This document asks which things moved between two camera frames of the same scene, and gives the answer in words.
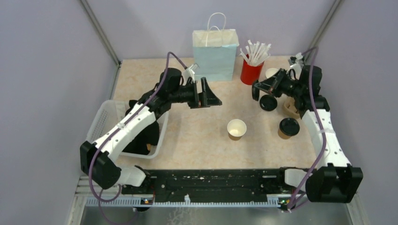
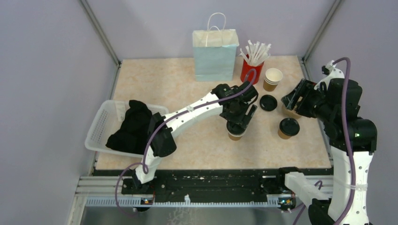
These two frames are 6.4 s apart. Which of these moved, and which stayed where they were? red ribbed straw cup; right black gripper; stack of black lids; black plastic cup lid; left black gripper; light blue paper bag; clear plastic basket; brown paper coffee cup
Moved: right black gripper; left black gripper
Stayed: light blue paper bag; clear plastic basket; brown paper coffee cup; black plastic cup lid; stack of black lids; red ribbed straw cup
